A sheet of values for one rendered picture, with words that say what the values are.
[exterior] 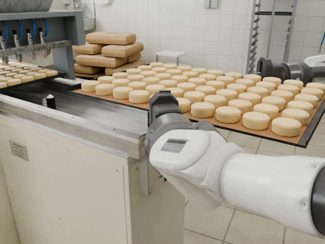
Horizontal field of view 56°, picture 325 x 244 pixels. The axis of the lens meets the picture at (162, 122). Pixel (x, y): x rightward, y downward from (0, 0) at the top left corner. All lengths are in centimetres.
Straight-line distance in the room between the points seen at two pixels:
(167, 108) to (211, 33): 439
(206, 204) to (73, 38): 126
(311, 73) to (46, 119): 84
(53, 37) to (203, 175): 131
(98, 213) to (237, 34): 411
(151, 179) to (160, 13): 446
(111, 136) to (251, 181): 58
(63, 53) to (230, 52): 353
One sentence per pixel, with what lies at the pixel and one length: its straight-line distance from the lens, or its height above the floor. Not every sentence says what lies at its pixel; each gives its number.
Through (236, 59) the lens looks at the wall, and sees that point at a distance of 489.
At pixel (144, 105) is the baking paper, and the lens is 71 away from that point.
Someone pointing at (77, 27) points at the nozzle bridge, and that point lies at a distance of 156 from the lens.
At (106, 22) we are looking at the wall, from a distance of 576.
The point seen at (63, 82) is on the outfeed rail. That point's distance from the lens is 142.
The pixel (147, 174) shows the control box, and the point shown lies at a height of 77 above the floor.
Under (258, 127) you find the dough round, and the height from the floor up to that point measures 101.
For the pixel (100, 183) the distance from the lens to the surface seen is 95.
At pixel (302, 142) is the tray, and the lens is 58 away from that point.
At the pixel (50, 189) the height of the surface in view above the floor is 60.
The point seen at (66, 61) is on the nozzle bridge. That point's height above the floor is 93.
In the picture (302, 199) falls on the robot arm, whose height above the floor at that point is 108.
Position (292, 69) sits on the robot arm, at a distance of 101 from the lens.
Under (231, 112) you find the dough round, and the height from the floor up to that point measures 103.
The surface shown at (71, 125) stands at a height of 88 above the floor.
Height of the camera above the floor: 124
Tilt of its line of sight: 22 degrees down
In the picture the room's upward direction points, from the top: straight up
